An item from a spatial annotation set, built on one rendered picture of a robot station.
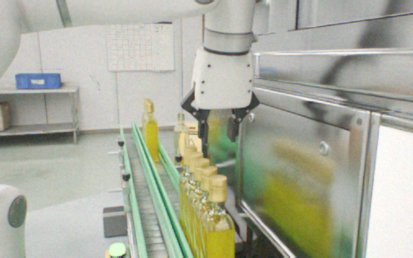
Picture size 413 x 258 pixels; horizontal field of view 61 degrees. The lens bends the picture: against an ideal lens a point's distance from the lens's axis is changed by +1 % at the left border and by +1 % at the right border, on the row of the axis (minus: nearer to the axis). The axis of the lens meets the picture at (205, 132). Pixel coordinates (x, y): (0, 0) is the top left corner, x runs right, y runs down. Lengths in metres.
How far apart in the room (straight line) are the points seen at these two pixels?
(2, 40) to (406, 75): 0.43
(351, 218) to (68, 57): 6.20
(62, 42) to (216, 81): 6.02
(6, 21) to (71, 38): 6.09
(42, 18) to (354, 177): 0.44
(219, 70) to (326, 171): 0.23
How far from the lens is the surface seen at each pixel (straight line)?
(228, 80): 0.58
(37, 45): 6.59
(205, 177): 0.71
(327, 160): 0.56
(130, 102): 6.55
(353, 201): 0.52
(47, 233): 1.45
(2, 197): 0.72
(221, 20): 0.54
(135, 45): 6.50
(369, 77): 0.49
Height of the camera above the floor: 1.39
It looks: 12 degrees down
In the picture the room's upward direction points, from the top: straight up
